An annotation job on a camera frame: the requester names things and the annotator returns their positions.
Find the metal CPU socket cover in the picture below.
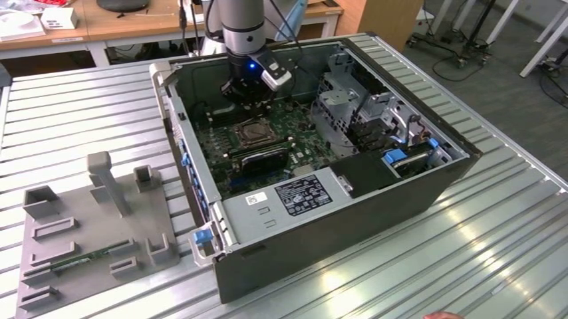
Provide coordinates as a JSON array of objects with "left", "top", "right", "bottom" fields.
[{"left": 234, "top": 120, "right": 277, "bottom": 148}]

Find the CPU socket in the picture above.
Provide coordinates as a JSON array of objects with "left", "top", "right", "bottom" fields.
[{"left": 231, "top": 118, "right": 280, "bottom": 149}]

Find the green RAM stick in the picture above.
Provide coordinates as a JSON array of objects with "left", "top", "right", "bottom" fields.
[
  {"left": 226, "top": 143, "right": 289, "bottom": 160},
  {"left": 48, "top": 242, "right": 130, "bottom": 270}
]

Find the green motherboard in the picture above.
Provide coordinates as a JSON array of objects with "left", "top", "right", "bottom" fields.
[{"left": 194, "top": 101, "right": 348, "bottom": 197}]

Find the metal drive cage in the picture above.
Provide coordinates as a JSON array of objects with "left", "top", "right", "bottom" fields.
[{"left": 317, "top": 51, "right": 403, "bottom": 156}]

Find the graphics card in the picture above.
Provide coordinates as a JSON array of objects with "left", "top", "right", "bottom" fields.
[{"left": 230, "top": 148, "right": 289, "bottom": 177}]

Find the wooden desk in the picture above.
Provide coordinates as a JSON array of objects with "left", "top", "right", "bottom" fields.
[{"left": 0, "top": 0, "right": 345, "bottom": 69}]

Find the white power supply sticker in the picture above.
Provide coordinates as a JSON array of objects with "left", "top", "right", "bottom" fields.
[{"left": 244, "top": 192, "right": 272, "bottom": 206}]

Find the black power supply label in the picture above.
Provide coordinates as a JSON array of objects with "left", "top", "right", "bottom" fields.
[{"left": 274, "top": 174, "right": 334, "bottom": 217}]

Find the black plastic shroud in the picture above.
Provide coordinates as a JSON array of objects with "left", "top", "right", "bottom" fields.
[{"left": 330, "top": 154, "right": 400, "bottom": 199}]

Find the dark round pad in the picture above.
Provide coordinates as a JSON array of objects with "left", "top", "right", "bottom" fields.
[{"left": 97, "top": 0, "right": 150, "bottom": 13}]

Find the wooden cabinet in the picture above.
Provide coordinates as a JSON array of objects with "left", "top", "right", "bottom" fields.
[{"left": 357, "top": 0, "right": 425, "bottom": 53}]

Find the grey power supply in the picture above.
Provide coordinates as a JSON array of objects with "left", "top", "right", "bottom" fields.
[{"left": 217, "top": 165, "right": 356, "bottom": 247}]

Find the blue case latch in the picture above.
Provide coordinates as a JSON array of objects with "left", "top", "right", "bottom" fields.
[{"left": 189, "top": 229, "right": 213, "bottom": 246}]

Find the white cardboard box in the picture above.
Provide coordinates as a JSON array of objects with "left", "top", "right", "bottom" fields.
[{"left": 39, "top": 7, "right": 79, "bottom": 30}]

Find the black PC case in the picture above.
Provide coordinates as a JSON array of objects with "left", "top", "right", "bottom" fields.
[{"left": 149, "top": 31, "right": 485, "bottom": 306}]

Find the white round-lidded box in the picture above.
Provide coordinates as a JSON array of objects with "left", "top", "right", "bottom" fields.
[{"left": 0, "top": 11, "right": 47, "bottom": 43}]

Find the grey parts rack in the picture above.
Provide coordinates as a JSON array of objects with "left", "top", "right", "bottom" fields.
[{"left": 15, "top": 151, "right": 181, "bottom": 315}]

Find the black wheeled stand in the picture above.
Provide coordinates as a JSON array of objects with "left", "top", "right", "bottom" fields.
[{"left": 408, "top": 0, "right": 493, "bottom": 69}]

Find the white table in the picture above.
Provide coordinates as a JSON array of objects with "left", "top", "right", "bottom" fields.
[{"left": 485, "top": 0, "right": 568, "bottom": 78}]

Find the white grey camera box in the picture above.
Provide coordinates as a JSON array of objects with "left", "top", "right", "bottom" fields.
[{"left": 250, "top": 49, "right": 294, "bottom": 91}]

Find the blue disk carrier handle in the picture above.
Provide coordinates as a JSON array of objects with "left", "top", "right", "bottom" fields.
[{"left": 381, "top": 150, "right": 408, "bottom": 165}]

